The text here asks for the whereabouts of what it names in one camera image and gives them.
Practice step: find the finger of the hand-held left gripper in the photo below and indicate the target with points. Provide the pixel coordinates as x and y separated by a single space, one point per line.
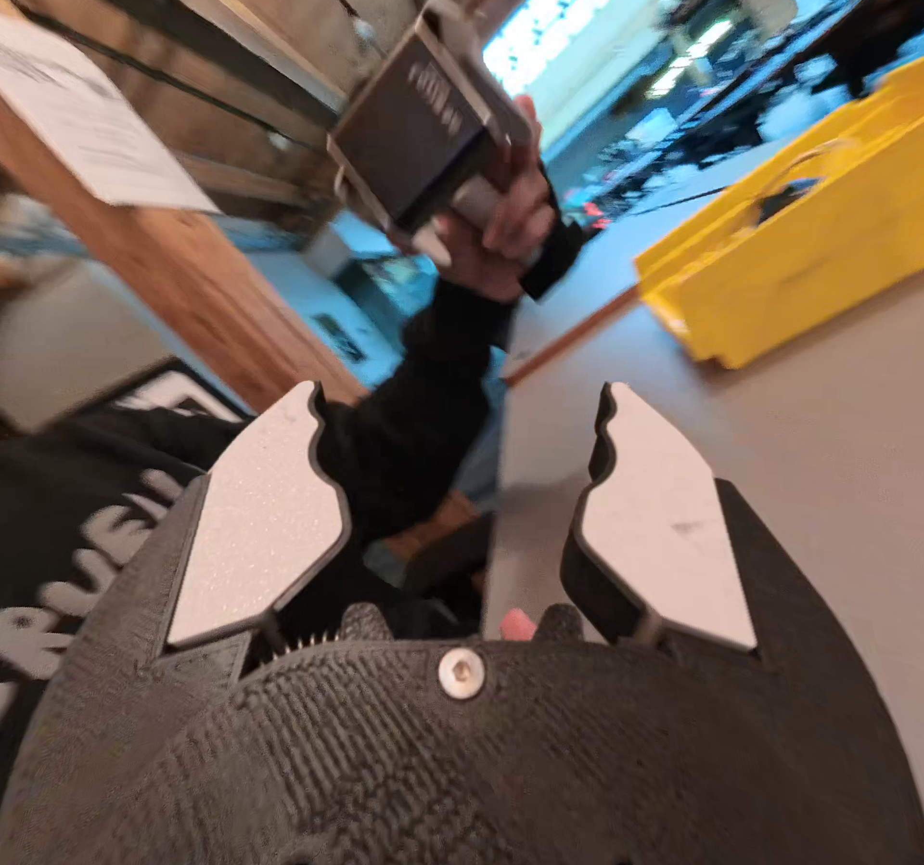
357 179
476 63

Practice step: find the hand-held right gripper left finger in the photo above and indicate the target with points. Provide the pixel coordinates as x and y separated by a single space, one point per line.
267 518

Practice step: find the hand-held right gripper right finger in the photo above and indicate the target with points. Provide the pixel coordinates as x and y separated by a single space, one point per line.
664 525

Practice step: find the black network splitter box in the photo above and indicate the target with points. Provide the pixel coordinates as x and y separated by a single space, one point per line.
411 136

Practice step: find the yellow plastic bin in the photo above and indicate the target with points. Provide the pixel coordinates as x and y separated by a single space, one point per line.
794 251

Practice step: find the person's left forearm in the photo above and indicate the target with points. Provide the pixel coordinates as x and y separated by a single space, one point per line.
419 410

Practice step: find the grey desk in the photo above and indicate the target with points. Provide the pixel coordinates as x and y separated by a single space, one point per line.
722 446

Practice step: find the person's left hand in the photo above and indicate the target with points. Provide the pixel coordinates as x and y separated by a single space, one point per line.
505 229

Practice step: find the person's right hand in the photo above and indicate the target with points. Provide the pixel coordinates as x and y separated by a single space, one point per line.
517 625

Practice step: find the black framed board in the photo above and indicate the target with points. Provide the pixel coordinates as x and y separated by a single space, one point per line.
173 392

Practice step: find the person's black printed shirt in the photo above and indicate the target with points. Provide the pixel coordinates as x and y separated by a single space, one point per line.
79 518

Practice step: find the paper notice sheet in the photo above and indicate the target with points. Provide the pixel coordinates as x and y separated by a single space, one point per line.
94 136

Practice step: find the wooden post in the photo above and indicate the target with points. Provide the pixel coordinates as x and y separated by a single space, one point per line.
180 280

